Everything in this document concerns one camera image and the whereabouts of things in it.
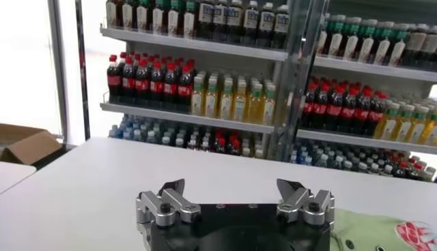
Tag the yellow tea bottle white cap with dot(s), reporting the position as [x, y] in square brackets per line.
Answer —
[211, 102]
[197, 100]
[226, 104]
[388, 126]
[240, 105]
[268, 109]
[418, 130]
[404, 128]
[254, 107]
[431, 133]

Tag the light green shirt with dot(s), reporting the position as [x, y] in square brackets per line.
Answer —
[368, 232]

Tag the black bottle blue-white label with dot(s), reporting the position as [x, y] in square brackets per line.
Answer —
[220, 18]
[206, 17]
[266, 24]
[251, 22]
[235, 20]
[281, 25]

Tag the cola bottle red cap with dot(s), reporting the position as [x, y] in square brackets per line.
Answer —
[113, 82]
[142, 85]
[156, 87]
[128, 83]
[361, 114]
[334, 110]
[375, 116]
[308, 107]
[347, 112]
[170, 88]
[184, 90]
[321, 109]

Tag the dark tea bottle green cap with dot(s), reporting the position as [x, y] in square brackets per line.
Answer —
[336, 42]
[397, 52]
[382, 51]
[173, 22]
[141, 17]
[366, 48]
[322, 41]
[157, 19]
[189, 24]
[127, 16]
[351, 46]

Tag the grey metal shelving unit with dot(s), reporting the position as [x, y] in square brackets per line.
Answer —
[187, 43]
[375, 68]

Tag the brown cardboard box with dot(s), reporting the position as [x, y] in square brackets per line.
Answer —
[30, 146]

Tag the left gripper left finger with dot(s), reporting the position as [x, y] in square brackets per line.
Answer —
[153, 204]

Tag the dark bottle with pale label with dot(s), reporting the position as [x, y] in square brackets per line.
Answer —
[416, 44]
[431, 47]

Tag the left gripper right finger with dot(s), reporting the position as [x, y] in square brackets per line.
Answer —
[295, 199]

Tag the black window frame post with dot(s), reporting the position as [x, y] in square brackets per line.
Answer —
[83, 68]

